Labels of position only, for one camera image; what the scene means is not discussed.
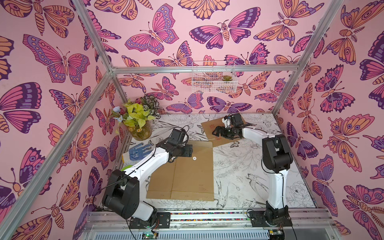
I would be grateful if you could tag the blue white work glove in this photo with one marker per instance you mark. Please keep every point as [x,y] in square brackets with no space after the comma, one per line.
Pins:
[137,152]

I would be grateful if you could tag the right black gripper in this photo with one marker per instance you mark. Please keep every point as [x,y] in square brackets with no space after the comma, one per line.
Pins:
[225,131]

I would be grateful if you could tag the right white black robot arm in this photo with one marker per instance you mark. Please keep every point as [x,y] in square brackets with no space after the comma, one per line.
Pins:
[276,162]

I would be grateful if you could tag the potted plant in glass vase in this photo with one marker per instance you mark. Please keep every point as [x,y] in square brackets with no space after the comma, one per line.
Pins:
[138,116]

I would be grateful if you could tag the small green succulent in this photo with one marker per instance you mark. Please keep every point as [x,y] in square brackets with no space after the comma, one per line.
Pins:
[227,78]

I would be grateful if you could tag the white wire basket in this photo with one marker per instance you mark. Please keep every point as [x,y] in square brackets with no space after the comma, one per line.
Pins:
[208,79]

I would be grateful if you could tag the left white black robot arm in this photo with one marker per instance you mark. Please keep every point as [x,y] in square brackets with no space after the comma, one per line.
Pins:
[122,193]

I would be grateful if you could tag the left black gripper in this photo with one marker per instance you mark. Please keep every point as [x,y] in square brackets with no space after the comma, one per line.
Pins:
[188,150]

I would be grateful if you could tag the green yellow handled tool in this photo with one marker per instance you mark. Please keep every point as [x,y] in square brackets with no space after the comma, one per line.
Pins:
[126,167]

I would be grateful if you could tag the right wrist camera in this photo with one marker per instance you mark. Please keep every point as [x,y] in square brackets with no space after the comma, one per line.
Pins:
[227,122]

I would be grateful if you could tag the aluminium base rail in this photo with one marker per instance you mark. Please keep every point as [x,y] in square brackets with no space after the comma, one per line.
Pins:
[304,224]

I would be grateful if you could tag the kraft file bag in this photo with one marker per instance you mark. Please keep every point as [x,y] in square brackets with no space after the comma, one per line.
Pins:
[161,182]
[194,175]
[236,119]

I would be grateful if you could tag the aluminium frame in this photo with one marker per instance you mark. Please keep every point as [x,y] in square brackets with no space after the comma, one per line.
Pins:
[24,203]

